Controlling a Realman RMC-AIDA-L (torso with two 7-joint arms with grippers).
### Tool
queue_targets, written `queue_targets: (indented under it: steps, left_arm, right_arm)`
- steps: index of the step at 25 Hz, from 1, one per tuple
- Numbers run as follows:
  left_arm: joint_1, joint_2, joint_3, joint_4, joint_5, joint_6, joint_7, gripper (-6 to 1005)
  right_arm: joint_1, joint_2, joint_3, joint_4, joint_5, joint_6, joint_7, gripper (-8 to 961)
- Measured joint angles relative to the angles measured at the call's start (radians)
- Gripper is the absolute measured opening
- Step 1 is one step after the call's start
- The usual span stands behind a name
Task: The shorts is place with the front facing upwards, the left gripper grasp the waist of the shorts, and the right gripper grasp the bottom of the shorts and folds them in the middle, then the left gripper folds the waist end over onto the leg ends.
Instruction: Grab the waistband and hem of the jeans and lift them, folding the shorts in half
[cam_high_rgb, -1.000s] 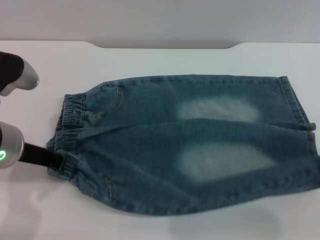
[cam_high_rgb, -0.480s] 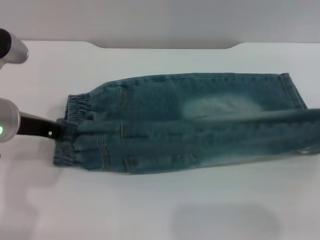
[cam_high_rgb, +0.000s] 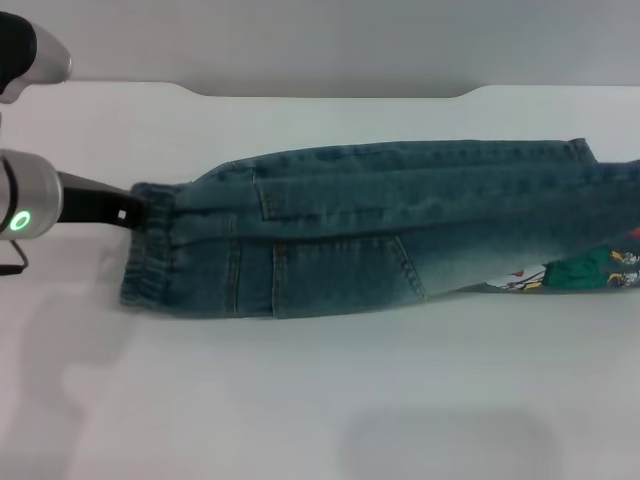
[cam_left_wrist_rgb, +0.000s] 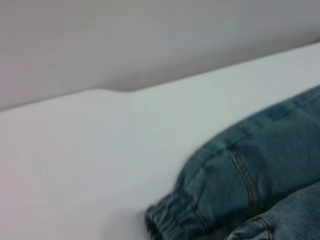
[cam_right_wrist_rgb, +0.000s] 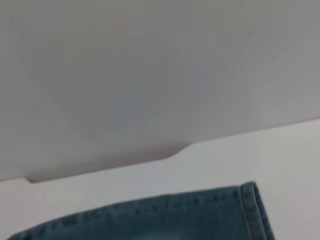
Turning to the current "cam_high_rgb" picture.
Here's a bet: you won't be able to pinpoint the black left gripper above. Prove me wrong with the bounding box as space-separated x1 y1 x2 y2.
56 170 150 235

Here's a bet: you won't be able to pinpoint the blue denim shorts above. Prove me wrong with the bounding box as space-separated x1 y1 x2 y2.
118 137 640 320

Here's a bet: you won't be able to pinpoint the thin black cable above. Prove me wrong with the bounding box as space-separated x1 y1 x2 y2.
0 238 30 276

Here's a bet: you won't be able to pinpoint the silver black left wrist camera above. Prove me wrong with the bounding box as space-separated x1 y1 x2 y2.
0 11 73 105

